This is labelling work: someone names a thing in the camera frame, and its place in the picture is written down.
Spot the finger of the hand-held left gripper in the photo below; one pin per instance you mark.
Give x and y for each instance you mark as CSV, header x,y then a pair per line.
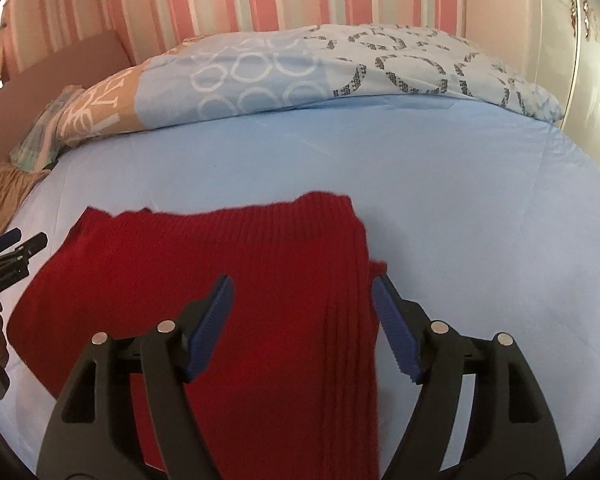
x,y
9,238
30,246

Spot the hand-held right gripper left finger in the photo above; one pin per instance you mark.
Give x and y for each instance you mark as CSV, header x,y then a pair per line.
x,y
210,325

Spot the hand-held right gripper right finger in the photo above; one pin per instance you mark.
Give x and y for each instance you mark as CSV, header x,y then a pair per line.
x,y
395,325

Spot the red knit sweater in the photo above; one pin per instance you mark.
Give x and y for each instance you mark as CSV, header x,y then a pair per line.
x,y
220,280

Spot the tan ruffled cloth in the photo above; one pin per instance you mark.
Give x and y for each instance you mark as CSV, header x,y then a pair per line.
x,y
7,190

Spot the checked pastel cloth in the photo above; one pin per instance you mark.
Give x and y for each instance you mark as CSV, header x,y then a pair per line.
x,y
40,135

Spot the light blue quilted blanket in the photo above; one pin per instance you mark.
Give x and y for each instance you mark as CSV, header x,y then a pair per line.
x,y
470,210

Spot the pink padded headboard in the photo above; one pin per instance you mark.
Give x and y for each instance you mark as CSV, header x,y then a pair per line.
x,y
45,75

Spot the blue and tan patterned duvet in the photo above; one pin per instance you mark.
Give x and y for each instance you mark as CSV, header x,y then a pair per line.
x,y
260,80

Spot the white wardrobe with floral decals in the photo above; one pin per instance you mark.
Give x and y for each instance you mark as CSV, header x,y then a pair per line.
x,y
585,60

